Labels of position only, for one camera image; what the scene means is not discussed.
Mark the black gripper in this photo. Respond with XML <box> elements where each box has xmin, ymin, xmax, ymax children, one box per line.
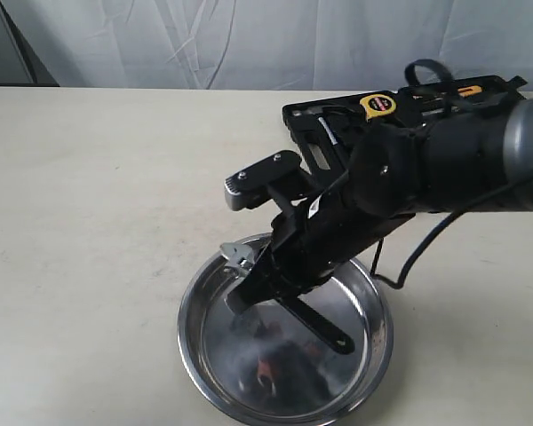
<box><xmin>226</xmin><ymin>178</ymin><xmax>415</xmax><ymax>354</ymax></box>

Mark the silver adjustable wrench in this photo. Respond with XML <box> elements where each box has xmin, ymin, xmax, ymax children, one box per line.
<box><xmin>220</xmin><ymin>242</ymin><xmax>255</xmax><ymax>278</ymax></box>

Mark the black plastic tool case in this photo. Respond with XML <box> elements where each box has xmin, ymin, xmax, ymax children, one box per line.
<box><xmin>282</xmin><ymin>75</ymin><xmax>528</xmax><ymax>172</ymax></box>

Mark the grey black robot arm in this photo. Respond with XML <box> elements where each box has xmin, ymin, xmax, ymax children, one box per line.
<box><xmin>226</xmin><ymin>96</ymin><xmax>533</xmax><ymax>354</ymax></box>

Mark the round stainless steel tray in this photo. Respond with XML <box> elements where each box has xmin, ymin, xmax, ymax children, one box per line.
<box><xmin>177</xmin><ymin>253</ymin><xmax>394</xmax><ymax>425</ymax></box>

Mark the black claw hammer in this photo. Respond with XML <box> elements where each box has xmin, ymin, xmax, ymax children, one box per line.
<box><xmin>290</xmin><ymin>106</ymin><xmax>363</xmax><ymax>149</ymax></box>

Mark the yellow tape measure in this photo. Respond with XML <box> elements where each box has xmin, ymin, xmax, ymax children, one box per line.
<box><xmin>359</xmin><ymin>92</ymin><xmax>397</xmax><ymax>121</ymax></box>

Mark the yellow utility knife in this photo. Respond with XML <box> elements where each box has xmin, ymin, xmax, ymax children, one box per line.
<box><xmin>457</xmin><ymin>84</ymin><xmax>483</xmax><ymax>98</ymax></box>

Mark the white backdrop cloth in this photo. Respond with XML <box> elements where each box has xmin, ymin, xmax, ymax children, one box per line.
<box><xmin>4</xmin><ymin>1</ymin><xmax>533</xmax><ymax>91</ymax></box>

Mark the dark panel at left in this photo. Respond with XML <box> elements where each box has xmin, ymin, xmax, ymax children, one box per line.
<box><xmin>0</xmin><ymin>1</ymin><xmax>59</xmax><ymax>87</ymax></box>

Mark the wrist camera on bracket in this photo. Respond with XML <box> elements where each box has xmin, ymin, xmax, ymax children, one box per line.
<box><xmin>224</xmin><ymin>150</ymin><xmax>321</xmax><ymax>215</ymax></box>

